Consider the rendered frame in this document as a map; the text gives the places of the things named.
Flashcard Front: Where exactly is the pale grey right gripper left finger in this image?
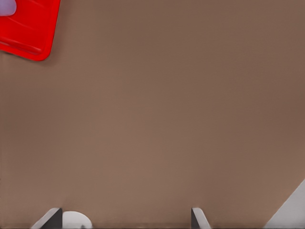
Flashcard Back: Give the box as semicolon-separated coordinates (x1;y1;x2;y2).
30;208;63;229

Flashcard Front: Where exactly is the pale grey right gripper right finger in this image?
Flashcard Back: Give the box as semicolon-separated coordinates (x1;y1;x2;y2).
191;207;212;229

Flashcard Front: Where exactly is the red plastic tray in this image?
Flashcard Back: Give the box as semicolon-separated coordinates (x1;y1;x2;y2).
0;0;62;62

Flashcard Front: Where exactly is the lavender bowl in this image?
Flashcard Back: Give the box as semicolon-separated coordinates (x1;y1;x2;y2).
0;0;18;17

